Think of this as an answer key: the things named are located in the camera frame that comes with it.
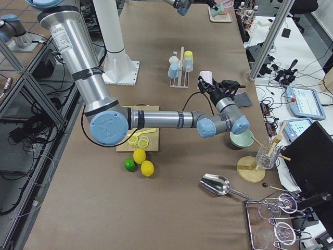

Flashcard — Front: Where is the black plastic stand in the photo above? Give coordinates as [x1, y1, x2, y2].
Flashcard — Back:
[246, 42, 275, 76]

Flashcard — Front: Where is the grey folded cloth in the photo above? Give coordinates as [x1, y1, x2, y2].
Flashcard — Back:
[234, 92, 252, 108]

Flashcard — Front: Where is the glass mug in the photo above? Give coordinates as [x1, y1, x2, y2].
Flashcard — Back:
[255, 141, 280, 169]

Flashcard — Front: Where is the aluminium frame post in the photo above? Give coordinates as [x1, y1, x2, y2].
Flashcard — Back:
[248, 0, 294, 82]

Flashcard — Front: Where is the wooden mug tree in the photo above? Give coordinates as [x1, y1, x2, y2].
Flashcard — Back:
[237, 122, 291, 183]

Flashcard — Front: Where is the whole yellow lemon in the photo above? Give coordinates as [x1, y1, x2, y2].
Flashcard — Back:
[141, 160, 155, 177]
[133, 148, 146, 165]

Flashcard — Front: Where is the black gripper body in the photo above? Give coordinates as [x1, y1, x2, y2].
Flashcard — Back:
[209, 80, 246, 103]

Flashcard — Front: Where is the metal scoop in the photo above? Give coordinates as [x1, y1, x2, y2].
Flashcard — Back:
[200, 173, 250, 199]

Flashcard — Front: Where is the wire glass rack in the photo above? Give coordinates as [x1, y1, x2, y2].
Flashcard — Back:
[245, 192, 312, 249]

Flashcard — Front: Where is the teach pendant tablet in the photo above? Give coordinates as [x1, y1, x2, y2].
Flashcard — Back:
[283, 118, 314, 142]
[286, 86, 326, 120]

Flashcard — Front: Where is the green lime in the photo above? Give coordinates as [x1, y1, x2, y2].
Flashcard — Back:
[124, 158, 136, 172]

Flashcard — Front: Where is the wooden cutting board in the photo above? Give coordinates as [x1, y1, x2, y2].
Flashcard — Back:
[116, 105, 159, 152]

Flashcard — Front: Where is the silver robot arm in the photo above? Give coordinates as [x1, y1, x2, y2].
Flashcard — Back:
[30, 1, 250, 147]
[163, 0, 224, 17]

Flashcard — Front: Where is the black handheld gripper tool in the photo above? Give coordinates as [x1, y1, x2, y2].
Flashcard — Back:
[271, 59, 298, 86]

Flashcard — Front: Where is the green ceramic bowl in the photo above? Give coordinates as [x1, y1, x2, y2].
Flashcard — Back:
[229, 129, 254, 148]

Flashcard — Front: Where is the blue plastic cup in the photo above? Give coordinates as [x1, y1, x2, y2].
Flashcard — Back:
[168, 64, 178, 79]

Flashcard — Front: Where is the black monitor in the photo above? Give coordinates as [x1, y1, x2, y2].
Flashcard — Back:
[282, 121, 332, 198]

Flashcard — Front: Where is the yellow plastic knife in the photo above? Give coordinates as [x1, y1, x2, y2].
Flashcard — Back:
[127, 128, 157, 136]

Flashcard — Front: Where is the yellow plastic cup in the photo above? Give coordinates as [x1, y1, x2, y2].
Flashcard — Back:
[183, 51, 193, 60]

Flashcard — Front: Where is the white camera mast base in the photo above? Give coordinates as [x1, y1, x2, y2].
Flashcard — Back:
[93, 1, 140, 86]

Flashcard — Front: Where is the green plastic cup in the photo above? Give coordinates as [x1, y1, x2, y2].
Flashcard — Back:
[210, 4, 224, 17]

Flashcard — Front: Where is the white wire cup holder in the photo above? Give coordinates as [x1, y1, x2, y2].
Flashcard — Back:
[169, 46, 188, 89]

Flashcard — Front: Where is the white plastic cup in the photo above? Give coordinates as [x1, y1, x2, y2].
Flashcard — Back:
[169, 55, 180, 67]

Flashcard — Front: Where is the grey plastic cup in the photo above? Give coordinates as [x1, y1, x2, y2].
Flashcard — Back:
[183, 57, 194, 72]

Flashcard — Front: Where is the lemon slice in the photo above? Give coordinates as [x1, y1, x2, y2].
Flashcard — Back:
[127, 135, 139, 146]
[137, 136, 149, 148]

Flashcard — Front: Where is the pink plastic cup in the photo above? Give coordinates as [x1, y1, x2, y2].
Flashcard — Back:
[199, 70, 213, 85]

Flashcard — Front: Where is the pink bowl of ice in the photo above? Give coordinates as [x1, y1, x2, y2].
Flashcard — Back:
[221, 0, 234, 15]

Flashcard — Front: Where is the cream plastic tray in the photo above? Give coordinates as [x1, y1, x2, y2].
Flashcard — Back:
[208, 7, 233, 23]

